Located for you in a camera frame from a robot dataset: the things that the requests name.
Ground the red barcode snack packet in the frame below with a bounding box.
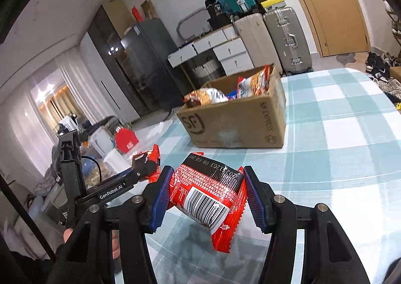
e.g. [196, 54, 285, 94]
[170, 152, 247, 253]

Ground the left hand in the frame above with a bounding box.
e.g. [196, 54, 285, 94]
[62, 227, 122, 261]

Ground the red yellow snack packet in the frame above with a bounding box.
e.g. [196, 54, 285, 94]
[131, 144, 161, 183]

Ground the red paper bag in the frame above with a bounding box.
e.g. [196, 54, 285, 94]
[114, 127, 139, 154]

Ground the SF cardboard box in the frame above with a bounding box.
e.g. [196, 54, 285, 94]
[177, 67, 286, 148]

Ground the teal checked tablecloth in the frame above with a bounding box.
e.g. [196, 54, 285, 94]
[147, 68, 400, 283]

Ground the blue snack packet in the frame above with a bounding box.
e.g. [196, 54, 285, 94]
[226, 90, 237, 100]

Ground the silver white snack bag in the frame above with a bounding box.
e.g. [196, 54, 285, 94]
[183, 88, 228, 108]

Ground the orange noodle snack bag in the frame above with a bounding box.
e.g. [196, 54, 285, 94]
[237, 65, 272, 99]

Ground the woven laundry basket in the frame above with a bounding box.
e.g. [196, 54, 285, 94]
[191, 59, 224, 86]

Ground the silver suitcase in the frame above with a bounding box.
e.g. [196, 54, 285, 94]
[263, 7, 313, 76]

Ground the white drawer cabinet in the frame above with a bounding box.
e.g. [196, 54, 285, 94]
[168, 25, 254, 75]

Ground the black refrigerator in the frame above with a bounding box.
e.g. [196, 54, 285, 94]
[121, 19, 193, 112]

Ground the beige suitcase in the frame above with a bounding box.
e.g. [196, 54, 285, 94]
[234, 13, 283, 74]

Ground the wooden door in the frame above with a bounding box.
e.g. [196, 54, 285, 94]
[299, 0, 370, 57]

